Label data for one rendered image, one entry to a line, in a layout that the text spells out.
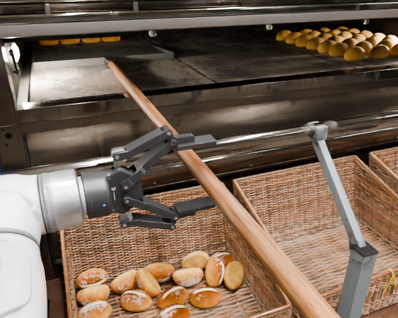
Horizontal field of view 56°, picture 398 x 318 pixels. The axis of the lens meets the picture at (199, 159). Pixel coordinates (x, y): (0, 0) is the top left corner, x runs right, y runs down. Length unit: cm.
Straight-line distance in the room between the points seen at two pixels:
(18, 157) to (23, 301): 75
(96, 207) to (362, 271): 62
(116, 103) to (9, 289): 76
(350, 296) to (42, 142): 91
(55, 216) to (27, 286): 13
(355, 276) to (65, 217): 66
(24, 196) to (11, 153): 61
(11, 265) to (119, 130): 77
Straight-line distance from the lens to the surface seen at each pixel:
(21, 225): 55
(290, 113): 141
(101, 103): 112
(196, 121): 124
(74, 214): 58
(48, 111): 112
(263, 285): 119
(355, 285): 98
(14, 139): 115
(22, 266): 49
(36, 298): 49
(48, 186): 58
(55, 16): 93
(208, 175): 63
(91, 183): 58
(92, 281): 126
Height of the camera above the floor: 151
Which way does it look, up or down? 27 degrees down
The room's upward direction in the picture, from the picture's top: straight up
